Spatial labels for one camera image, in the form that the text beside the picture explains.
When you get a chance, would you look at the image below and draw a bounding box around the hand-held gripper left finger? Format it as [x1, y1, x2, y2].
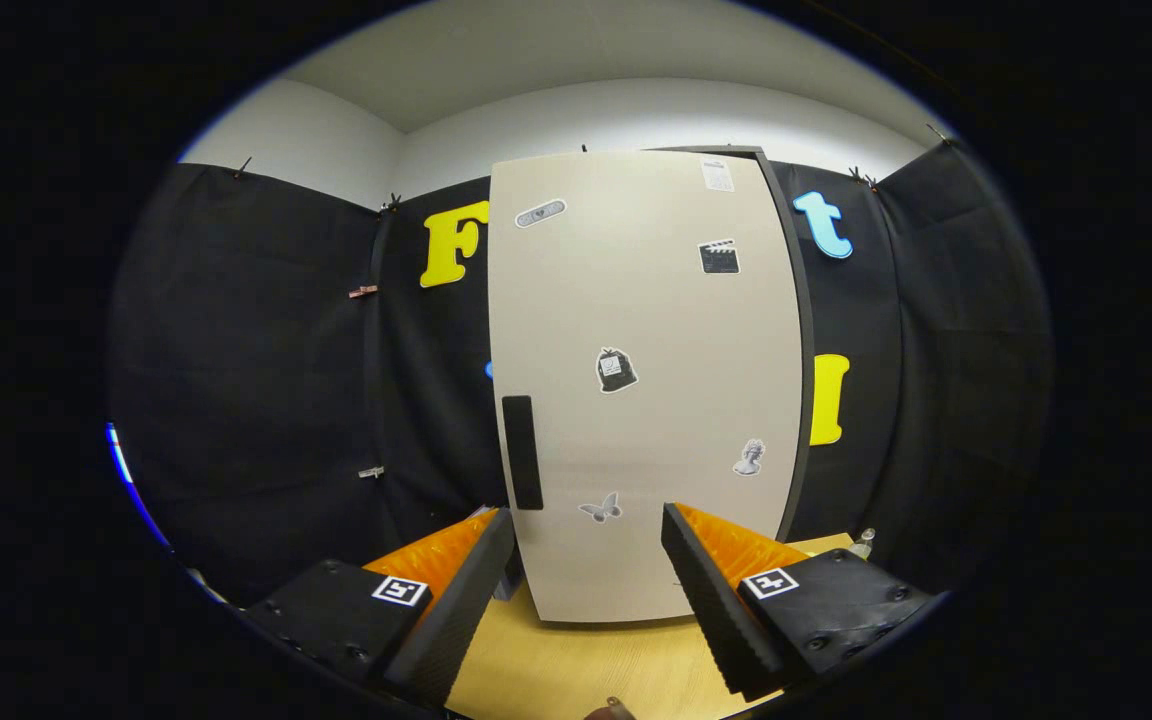
[241, 506, 517, 709]

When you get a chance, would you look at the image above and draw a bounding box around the black backdrop cloth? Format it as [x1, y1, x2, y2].
[106, 138, 1052, 606]

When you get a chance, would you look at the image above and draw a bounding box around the dark grey shoe cabinet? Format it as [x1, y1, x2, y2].
[651, 145, 817, 546]

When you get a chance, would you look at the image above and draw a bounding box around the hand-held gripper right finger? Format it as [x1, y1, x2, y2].
[660, 501, 942, 703]

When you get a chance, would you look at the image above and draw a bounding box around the black cabinet door handle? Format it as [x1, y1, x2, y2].
[501, 395, 545, 512]

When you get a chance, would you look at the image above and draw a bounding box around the computer monitor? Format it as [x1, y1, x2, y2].
[104, 420, 172, 551]

